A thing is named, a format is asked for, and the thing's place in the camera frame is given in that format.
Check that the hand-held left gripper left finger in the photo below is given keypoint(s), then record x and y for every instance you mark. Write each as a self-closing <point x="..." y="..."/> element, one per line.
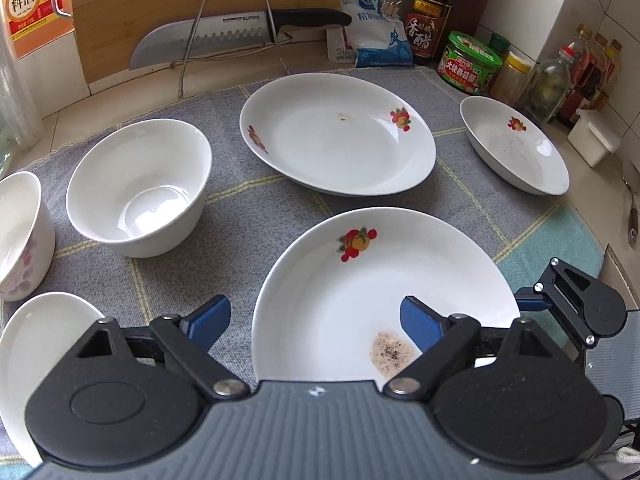
<point x="212" y="321"/>

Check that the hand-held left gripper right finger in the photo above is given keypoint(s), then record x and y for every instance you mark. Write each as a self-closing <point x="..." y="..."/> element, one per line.
<point x="420" y="327"/>

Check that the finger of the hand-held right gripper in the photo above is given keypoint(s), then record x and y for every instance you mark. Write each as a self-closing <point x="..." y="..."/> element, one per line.
<point x="531" y="301"/>

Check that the large white fruit-print plate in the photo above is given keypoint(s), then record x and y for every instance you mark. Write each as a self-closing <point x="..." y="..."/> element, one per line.
<point x="335" y="135"/>
<point x="330" y="310"/>

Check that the plain white bowl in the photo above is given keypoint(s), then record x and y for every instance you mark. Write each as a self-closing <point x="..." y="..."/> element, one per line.
<point x="135" y="190"/>

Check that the teal towel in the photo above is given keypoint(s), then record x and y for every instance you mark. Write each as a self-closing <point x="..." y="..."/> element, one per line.
<point x="545" y="245"/>

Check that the metal spoon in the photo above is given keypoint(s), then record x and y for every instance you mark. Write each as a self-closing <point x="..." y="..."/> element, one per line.
<point x="632" y="210"/>

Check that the grey checked cloth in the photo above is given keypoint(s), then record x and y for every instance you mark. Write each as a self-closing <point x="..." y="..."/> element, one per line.
<point x="260" y="200"/>

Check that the small white fruit-print plate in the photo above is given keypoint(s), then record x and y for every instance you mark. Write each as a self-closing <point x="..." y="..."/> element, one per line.
<point x="515" y="152"/>

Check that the white plastic box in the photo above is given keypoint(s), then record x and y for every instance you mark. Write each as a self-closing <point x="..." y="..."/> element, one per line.
<point x="592" y="137"/>

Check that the plain white plate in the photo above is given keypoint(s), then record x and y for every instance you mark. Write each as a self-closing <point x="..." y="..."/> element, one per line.
<point x="40" y="355"/>

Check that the white pink-flower bowl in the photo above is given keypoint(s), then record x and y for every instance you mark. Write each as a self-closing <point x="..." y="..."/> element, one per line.
<point x="20" y="240"/>

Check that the clear red-cap bottle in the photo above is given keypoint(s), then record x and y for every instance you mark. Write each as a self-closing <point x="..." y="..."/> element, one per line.
<point x="545" y="85"/>

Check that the yellow-lid jar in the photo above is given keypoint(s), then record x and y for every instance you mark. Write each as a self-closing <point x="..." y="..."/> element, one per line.
<point x="510" y="80"/>

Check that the dark red sauce bottle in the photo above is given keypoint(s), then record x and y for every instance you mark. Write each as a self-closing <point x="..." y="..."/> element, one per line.
<point x="585" y="75"/>

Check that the yellow oil bottle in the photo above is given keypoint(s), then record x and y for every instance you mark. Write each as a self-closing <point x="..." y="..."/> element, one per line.
<point x="612" y="67"/>

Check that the green-lid sauce jar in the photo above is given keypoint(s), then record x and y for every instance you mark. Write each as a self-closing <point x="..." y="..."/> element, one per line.
<point x="467" y="65"/>

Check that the small green-cap jar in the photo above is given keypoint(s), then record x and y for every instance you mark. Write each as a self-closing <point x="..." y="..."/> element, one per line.
<point x="499" y="45"/>

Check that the white and blue salt bag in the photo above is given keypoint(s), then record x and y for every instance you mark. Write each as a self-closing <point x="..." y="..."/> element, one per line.
<point x="372" y="30"/>

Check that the dark vinegar bottle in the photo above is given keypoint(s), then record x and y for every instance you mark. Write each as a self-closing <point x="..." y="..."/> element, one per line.
<point x="431" y="15"/>

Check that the bamboo cutting board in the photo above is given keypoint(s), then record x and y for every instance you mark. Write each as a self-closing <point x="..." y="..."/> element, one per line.
<point x="140" y="0"/>

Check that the orange-label cooking wine bottle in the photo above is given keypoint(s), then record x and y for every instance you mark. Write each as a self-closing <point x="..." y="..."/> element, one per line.
<point x="30" y="10"/>

